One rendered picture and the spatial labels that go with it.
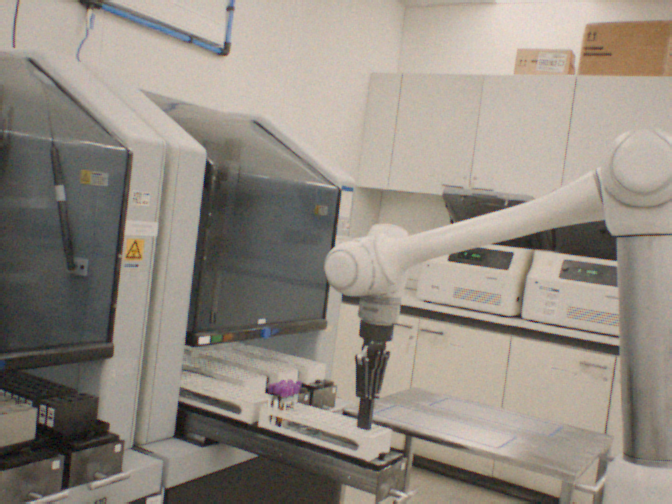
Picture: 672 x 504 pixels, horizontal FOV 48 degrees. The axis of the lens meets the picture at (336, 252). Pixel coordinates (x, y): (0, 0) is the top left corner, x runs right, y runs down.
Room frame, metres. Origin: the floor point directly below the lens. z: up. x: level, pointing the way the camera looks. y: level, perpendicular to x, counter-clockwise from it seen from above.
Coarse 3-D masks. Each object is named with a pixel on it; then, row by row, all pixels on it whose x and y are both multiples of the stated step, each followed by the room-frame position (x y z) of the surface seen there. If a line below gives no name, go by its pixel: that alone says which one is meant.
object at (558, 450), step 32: (352, 416) 1.93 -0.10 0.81; (384, 416) 1.93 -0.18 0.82; (416, 416) 1.97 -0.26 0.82; (448, 416) 2.01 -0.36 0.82; (480, 416) 2.05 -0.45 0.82; (512, 416) 2.10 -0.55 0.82; (480, 448) 1.75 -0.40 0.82; (512, 448) 1.78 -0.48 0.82; (544, 448) 1.82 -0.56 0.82; (576, 448) 1.85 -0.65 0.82; (608, 448) 2.01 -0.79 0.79; (576, 480) 1.66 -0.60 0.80
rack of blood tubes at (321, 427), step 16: (288, 416) 1.68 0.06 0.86; (304, 416) 1.68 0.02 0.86; (320, 416) 1.69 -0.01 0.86; (336, 416) 1.70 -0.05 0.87; (288, 432) 1.67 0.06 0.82; (304, 432) 1.67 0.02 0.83; (320, 432) 1.74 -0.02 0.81; (336, 432) 1.61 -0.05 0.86; (352, 432) 1.59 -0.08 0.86; (368, 432) 1.61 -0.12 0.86; (384, 432) 1.62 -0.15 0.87; (336, 448) 1.61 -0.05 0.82; (352, 448) 1.67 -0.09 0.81; (368, 448) 1.57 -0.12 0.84; (384, 448) 1.62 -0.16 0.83
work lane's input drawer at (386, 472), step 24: (192, 408) 1.81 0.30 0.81; (192, 432) 1.79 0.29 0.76; (216, 432) 1.75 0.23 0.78; (240, 432) 1.72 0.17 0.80; (264, 432) 1.70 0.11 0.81; (264, 456) 1.68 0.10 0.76; (288, 456) 1.65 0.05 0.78; (312, 456) 1.62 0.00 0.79; (336, 456) 1.60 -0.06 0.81; (384, 456) 1.61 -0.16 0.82; (336, 480) 1.58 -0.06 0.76; (360, 480) 1.55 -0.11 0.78; (384, 480) 1.56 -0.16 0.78
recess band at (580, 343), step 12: (348, 300) 4.35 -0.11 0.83; (408, 312) 4.15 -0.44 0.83; (420, 312) 4.12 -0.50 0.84; (432, 312) 4.08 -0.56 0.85; (468, 324) 3.97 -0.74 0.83; (480, 324) 3.94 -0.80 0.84; (492, 324) 3.91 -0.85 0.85; (504, 324) 3.87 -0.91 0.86; (528, 336) 3.81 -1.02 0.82; (540, 336) 3.78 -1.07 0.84; (552, 336) 3.75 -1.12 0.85; (564, 336) 3.72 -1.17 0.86; (588, 348) 3.66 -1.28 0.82; (600, 348) 3.63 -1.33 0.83; (612, 348) 3.60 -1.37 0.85
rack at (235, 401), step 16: (192, 384) 1.83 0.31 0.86; (208, 384) 1.85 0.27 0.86; (224, 384) 1.87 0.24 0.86; (192, 400) 1.82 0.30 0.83; (208, 400) 1.89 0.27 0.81; (224, 400) 1.89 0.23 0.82; (240, 400) 1.75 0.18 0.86; (256, 400) 1.76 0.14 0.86; (240, 416) 1.74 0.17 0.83; (256, 416) 1.75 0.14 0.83
